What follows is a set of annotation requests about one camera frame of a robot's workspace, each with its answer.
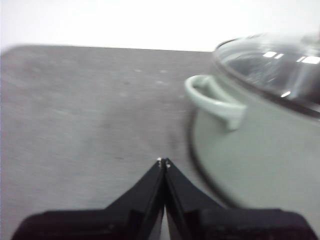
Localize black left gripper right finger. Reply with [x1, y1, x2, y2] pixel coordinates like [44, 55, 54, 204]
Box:
[163, 157, 315, 240]

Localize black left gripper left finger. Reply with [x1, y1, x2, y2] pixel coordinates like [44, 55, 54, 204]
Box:
[11, 157, 166, 240]

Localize glass lid with green knob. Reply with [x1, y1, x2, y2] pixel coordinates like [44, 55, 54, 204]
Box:
[213, 32, 320, 118]

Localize pale green electric cooking pot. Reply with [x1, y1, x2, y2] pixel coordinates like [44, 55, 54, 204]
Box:
[184, 51, 320, 226]

